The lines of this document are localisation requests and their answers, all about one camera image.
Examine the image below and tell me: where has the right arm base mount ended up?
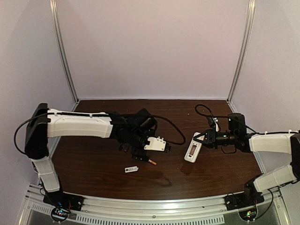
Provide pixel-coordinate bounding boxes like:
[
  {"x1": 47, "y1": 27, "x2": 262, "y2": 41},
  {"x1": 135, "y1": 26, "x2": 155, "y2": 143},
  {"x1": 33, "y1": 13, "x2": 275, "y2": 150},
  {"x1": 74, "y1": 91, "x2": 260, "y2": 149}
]
[{"x1": 224, "y1": 187, "x2": 264, "y2": 211}]

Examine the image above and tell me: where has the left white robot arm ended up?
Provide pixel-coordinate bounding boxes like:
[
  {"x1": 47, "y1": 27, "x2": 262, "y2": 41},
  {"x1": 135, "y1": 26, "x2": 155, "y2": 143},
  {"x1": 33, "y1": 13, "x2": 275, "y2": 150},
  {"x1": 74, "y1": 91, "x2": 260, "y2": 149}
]
[{"x1": 25, "y1": 103, "x2": 165, "y2": 193}]

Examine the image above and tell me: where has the right black cable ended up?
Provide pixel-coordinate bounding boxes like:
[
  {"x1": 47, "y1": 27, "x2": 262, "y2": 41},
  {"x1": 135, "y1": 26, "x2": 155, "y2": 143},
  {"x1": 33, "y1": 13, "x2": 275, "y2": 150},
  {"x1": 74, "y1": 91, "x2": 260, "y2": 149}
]
[{"x1": 195, "y1": 104, "x2": 265, "y2": 135}]

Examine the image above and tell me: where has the black cable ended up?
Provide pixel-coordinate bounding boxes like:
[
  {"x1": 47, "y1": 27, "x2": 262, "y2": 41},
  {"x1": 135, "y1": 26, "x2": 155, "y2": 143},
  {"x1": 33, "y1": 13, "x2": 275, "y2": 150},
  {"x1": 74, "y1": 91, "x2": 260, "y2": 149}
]
[
  {"x1": 14, "y1": 112, "x2": 186, "y2": 155},
  {"x1": 195, "y1": 104, "x2": 265, "y2": 135}
]

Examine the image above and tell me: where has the left aluminium frame post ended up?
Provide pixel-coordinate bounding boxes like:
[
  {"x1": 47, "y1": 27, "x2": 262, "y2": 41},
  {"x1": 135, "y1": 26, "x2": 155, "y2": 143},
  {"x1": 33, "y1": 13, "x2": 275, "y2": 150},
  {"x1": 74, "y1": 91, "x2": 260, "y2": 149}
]
[{"x1": 49, "y1": 0, "x2": 79, "y2": 103}]

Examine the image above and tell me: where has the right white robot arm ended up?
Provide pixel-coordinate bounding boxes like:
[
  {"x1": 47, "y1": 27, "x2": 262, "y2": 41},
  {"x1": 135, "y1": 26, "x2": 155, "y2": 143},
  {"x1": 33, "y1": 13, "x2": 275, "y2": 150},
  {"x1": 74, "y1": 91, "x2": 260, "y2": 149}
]
[{"x1": 185, "y1": 113, "x2": 300, "y2": 196}]

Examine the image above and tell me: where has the aluminium frame post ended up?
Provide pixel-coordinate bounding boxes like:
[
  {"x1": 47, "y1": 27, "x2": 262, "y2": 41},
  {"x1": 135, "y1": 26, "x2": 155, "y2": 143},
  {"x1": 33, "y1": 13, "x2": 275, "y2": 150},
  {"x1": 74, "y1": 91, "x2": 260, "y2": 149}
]
[
  {"x1": 227, "y1": 0, "x2": 256, "y2": 104},
  {"x1": 49, "y1": 0, "x2": 79, "y2": 103}
]

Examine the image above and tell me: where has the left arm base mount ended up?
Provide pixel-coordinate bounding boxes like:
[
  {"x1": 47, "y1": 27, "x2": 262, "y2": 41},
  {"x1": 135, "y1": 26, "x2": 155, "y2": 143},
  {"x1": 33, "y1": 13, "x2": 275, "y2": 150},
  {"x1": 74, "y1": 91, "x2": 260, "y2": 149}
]
[{"x1": 43, "y1": 191, "x2": 83, "y2": 211}]

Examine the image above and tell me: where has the left black cable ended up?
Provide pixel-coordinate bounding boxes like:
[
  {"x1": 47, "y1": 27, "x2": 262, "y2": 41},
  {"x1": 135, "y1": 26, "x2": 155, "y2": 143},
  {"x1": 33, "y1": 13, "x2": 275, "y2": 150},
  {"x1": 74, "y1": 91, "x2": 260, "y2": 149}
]
[{"x1": 14, "y1": 112, "x2": 186, "y2": 155}]

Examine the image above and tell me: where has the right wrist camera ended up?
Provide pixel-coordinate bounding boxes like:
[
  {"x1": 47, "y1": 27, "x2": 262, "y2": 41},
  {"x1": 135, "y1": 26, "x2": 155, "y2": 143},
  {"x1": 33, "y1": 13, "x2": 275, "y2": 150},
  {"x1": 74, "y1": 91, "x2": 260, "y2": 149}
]
[{"x1": 207, "y1": 117, "x2": 221, "y2": 132}]

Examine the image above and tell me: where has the orange battery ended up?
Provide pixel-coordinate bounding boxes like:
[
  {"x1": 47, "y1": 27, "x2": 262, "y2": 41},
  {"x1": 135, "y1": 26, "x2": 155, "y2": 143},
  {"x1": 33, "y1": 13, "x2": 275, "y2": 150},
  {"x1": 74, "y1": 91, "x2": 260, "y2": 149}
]
[{"x1": 148, "y1": 159, "x2": 157, "y2": 165}]

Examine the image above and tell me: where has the right aluminium frame post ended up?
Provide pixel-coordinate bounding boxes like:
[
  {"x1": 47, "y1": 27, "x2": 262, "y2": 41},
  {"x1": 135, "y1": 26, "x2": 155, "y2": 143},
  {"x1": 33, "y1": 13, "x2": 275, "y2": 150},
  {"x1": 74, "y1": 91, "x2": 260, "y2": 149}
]
[{"x1": 227, "y1": 0, "x2": 256, "y2": 104}]

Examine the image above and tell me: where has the white battery cover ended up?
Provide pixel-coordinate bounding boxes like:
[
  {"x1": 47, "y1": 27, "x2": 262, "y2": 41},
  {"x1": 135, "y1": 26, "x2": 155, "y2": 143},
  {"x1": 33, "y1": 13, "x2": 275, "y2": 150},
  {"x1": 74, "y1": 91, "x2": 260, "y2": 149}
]
[{"x1": 124, "y1": 166, "x2": 139, "y2": 173}]

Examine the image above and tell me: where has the aluminium front rail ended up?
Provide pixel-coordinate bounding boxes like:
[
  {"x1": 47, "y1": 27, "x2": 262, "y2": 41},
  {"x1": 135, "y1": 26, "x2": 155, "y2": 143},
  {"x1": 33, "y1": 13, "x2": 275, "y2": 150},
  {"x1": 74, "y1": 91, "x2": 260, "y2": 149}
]
[{"x1": 23, "y1": 185, "x2": 286, "y2": 225}]

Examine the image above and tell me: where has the white remote control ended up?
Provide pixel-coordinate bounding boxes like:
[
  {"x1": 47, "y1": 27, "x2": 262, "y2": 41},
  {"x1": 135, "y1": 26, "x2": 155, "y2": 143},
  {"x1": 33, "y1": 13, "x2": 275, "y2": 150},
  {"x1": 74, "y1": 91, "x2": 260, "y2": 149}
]
[{"x1": 184, "y1": 138, "x2": 202, "y2": 163}]

